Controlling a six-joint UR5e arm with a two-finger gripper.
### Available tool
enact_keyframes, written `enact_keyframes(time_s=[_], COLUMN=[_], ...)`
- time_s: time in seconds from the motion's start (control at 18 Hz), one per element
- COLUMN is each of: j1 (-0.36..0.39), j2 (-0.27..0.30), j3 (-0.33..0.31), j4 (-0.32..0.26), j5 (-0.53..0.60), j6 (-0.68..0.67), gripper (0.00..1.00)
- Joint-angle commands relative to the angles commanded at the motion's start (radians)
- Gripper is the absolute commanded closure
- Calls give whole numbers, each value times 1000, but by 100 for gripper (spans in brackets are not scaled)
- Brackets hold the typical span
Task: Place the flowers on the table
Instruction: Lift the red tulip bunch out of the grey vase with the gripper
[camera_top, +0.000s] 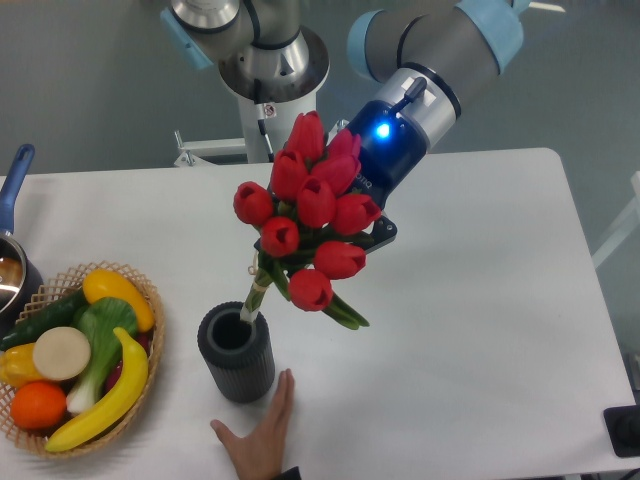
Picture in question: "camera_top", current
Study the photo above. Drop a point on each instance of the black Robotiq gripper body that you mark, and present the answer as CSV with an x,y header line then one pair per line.
x,y
364,163

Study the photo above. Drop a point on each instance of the red tulip bouquet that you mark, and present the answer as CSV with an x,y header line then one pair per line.
x,y
312,222

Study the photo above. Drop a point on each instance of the dark grey ribbed vase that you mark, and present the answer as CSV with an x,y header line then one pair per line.
x,y
238,354

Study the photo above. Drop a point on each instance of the black sleeved forearm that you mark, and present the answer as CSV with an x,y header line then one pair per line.
x,y
290,474

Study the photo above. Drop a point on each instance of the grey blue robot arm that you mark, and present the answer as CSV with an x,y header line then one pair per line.
x,y
431,60

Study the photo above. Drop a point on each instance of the bare human hand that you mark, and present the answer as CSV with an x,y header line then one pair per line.
x,y
260,454

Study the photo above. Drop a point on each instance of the red vegetable in basket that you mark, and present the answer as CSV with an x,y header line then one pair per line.
x,y
144,339

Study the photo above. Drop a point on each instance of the yellow squash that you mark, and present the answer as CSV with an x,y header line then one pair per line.
x,y
102,283

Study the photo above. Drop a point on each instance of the green bok choy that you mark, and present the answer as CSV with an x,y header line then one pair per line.
x,y
97,323

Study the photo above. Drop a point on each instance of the yellow banana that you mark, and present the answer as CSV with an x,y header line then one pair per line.
x,y
113,406

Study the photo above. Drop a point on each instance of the black device at edge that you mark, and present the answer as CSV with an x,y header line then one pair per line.
x,y
622,424

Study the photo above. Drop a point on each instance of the green cucumber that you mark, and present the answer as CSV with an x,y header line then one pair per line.
x,y
59,313

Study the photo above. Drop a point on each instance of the woven wicker basket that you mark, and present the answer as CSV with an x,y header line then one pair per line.
x,y
63,284

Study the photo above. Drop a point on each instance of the beige round disc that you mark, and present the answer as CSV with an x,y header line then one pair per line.
x,y
61,353

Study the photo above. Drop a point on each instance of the yellow bell pepper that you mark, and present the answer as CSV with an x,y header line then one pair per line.
x,y
18,367

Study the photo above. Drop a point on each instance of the orange fruit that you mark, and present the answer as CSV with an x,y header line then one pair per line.
x,y
38,405

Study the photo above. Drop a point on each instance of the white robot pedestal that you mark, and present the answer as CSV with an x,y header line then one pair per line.
x,y
267,114

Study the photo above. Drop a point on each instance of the white frame at right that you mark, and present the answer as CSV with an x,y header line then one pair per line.
x,y
625,223

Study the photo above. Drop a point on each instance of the blue handled saucepan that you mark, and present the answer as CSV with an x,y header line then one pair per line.
x,y
20,279

